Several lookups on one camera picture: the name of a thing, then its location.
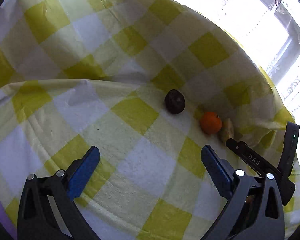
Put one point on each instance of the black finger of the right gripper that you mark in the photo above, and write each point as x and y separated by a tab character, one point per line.
260	165

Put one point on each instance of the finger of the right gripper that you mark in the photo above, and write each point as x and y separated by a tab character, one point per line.
290	143

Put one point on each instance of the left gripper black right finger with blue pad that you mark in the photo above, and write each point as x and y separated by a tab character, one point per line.
253	209

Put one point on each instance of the dark wrinkled fruit left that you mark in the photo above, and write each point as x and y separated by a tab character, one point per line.
174	101

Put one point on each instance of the pale yellow cut fruit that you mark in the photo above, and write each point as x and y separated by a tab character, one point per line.
227	131

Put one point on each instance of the yellow white checkered tablecloth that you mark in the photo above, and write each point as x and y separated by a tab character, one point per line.
82	73

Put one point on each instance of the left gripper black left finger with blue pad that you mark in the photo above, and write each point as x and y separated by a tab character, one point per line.
47	209

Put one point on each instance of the white purple cardboard box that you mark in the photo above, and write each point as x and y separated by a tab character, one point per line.
6	225

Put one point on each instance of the orange tangerine with stem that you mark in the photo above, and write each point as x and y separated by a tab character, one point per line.
210	123

